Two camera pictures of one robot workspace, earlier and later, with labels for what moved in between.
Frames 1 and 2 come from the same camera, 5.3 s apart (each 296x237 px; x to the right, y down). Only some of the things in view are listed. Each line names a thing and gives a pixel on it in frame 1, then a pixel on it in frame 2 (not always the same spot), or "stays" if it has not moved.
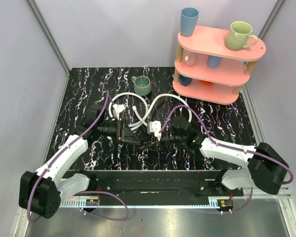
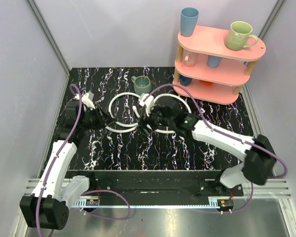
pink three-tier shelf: x=206 y=71 stays
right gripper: x=157 y=143 to x=152 y=110
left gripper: x=123 y=129 to x=97 y=115
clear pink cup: x=189 y=59 stays
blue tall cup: x=189 y=17 stays
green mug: x=238 y=35 stays
